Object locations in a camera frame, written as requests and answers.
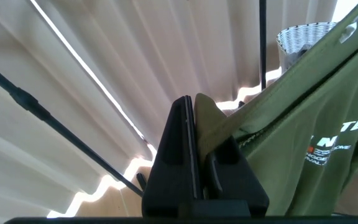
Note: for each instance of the white laundry basket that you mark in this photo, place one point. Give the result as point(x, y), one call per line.
point(300, 34)

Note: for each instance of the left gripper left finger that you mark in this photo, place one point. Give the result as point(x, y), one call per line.
point(172, 186)

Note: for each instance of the black clothes rack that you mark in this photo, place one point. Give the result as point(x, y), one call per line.
point(42, 113)

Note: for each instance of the beige curtain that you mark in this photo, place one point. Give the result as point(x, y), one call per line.
point(135, 46)

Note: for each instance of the green printed t-shirt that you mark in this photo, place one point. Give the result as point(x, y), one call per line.
point(291, 149)

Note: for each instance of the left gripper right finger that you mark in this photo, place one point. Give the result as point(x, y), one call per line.
point(238, 193)

